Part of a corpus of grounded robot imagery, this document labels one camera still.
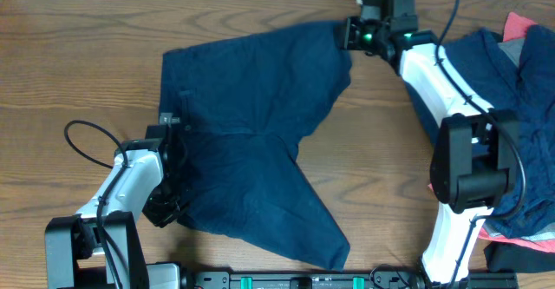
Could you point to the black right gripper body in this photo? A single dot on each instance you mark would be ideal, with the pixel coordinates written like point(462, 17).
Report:
point(366, 37)

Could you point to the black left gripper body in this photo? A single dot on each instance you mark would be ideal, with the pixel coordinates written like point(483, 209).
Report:
point(168, 203)

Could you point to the navy blue shorts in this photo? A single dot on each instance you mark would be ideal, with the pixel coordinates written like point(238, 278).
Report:
point(244, 105)

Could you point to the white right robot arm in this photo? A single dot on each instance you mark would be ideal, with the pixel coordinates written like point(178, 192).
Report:
point(475, 161)

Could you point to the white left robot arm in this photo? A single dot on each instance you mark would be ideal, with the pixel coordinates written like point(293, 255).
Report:
point(99, 246)

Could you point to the navy blue garment pile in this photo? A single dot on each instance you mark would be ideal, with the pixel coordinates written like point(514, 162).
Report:
point(428, 72)

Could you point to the grey garment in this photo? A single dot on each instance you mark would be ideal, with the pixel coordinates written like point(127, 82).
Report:
point(512, 50)

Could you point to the red garment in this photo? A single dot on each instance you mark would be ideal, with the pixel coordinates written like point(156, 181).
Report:
point(516, 26)

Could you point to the black garment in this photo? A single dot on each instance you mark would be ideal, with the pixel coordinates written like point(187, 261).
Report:
point(504, 257)

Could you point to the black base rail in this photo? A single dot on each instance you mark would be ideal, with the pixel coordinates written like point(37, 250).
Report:
point(325, 280)

